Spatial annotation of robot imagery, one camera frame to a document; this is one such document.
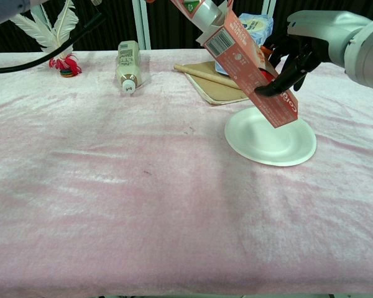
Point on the white metal frame post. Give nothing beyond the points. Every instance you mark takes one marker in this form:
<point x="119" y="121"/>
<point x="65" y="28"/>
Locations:
<point x="142" y="23"/>

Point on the white feather shuttlecock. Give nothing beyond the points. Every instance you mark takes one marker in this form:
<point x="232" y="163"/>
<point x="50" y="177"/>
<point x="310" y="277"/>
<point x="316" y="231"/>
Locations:
<point x="59" y="40"/>

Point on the white paper plate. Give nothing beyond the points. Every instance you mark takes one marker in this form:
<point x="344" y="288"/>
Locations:
<point x="268" y="142"/>

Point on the blue tissue pack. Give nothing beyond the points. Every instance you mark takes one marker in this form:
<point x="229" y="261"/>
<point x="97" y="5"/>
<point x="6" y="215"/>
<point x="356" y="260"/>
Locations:
<point x="256" y="26"/>

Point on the pink plush tablecloth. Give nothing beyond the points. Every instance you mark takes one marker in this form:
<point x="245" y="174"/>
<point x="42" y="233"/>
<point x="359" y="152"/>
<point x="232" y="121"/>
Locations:
<point x="174" y="186"/>

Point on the beige lotion tube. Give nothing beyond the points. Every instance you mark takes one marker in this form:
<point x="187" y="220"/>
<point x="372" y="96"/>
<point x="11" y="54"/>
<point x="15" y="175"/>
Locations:
<point x="128" y="66"/>

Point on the wooden stick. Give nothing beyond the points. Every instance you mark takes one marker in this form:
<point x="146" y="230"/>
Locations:
<point x="205" y="76"/>

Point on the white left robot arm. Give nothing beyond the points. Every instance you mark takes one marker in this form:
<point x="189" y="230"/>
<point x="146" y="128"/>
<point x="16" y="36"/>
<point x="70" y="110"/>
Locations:
<point x="9" y="7"/>

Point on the red toothpaste box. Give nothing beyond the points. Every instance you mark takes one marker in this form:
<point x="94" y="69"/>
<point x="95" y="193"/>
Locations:
<point x="236" y="59"/>

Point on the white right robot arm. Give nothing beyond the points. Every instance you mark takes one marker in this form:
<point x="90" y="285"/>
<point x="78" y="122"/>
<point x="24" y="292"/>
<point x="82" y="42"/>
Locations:
<point x="345" y="37"/>

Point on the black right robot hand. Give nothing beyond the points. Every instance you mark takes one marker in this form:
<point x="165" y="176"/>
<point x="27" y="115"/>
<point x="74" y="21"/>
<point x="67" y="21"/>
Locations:
<point x="293" y="66"/>

